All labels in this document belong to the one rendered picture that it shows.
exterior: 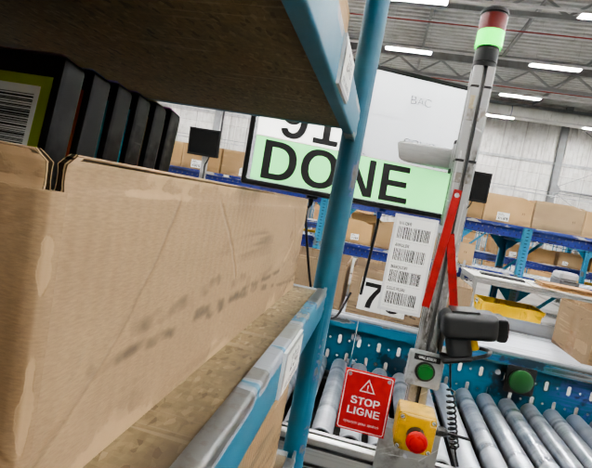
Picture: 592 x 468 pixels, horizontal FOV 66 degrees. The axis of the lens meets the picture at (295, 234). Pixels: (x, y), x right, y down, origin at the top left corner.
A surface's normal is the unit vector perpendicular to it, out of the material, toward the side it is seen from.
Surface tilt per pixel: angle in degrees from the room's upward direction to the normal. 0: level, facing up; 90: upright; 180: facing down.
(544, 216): 90
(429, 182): 86
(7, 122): 82
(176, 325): 91
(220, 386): 0
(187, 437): 0
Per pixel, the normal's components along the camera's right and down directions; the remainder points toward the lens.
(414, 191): 0.17, 0.04
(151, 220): 0.96, 0.19
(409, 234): -0.18, 0.04
